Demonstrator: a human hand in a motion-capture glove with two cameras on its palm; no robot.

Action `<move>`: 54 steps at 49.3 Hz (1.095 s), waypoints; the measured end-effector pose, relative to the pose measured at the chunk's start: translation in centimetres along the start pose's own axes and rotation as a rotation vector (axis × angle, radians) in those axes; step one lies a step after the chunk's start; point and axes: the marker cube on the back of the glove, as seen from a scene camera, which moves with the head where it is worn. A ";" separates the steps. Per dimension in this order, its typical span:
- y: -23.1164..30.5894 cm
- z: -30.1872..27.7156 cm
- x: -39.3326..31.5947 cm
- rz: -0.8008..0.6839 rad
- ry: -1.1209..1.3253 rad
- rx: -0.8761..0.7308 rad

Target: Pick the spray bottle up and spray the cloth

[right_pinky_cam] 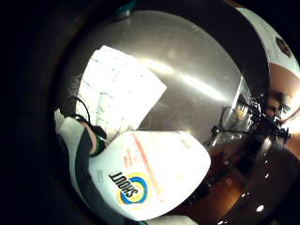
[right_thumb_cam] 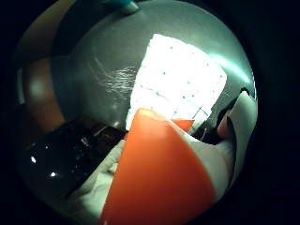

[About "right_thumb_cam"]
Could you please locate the white dotted paper towel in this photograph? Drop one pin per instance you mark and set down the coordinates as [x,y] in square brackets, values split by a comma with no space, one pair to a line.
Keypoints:
[178,75]

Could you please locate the orange bowl with white inside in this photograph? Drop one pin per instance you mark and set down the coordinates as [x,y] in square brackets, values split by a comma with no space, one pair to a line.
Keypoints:
[159,175]

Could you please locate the the person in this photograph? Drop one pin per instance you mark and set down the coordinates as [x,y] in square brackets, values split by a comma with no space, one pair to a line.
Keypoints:
[93,190]

